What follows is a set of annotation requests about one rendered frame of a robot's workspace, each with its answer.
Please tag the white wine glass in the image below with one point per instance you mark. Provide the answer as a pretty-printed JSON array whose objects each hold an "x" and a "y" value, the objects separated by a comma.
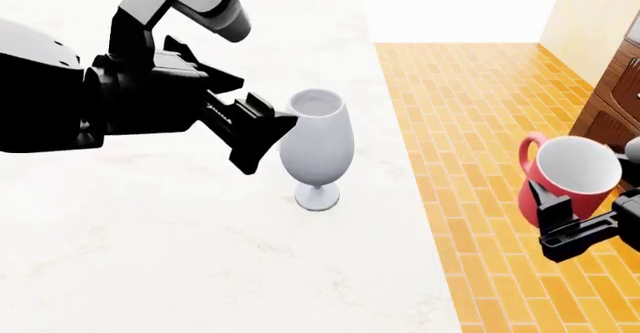
[{"x": 317, "y": 141}]

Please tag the red mug with white inside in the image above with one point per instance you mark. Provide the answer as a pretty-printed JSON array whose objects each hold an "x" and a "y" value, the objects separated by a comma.
[{"x": 550, "y": 183}]

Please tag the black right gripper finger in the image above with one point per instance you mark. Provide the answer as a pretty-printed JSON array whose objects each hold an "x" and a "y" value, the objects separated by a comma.
[
  {"x": 631, "y": 171},
  {"x": 555, "y": 213}
]

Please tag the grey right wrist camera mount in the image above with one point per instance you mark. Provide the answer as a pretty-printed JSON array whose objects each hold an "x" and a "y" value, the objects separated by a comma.
[{"x": 634, "y": 144}]

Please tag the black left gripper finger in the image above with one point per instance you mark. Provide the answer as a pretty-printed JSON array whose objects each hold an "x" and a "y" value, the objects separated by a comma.
[
  {"x": 200, "y": 68},
  {"x": 260, "y": 130}
]

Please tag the brown wooden kitchen cabinet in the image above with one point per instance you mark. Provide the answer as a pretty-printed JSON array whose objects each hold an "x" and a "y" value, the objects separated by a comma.
[{"x": 617, "y": 96}]

